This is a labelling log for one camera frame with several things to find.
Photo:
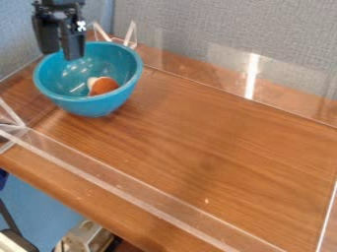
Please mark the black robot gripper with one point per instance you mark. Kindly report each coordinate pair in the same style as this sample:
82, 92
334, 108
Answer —
64, 11

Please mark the blue plastic bowl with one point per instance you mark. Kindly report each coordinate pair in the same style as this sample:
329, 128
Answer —
62, 80

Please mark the brown white toy mushroom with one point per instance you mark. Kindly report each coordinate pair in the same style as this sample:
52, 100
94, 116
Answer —
100, 85

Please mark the black stand leg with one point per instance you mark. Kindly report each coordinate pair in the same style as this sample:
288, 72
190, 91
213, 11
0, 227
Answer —
12, 241

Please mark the white power strip below table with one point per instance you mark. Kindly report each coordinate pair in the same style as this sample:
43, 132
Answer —
86, 237

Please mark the clear acrylic barrier frame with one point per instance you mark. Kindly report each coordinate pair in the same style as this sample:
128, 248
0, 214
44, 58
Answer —
215, 162

